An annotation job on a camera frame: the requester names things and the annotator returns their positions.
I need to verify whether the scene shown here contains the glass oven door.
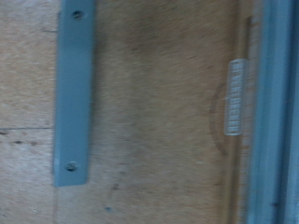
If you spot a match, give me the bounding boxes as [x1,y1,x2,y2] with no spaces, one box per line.
[52,0,299,224]

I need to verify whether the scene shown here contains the blue metal bracket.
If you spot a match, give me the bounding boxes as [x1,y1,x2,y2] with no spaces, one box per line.
[52,0,97,188]

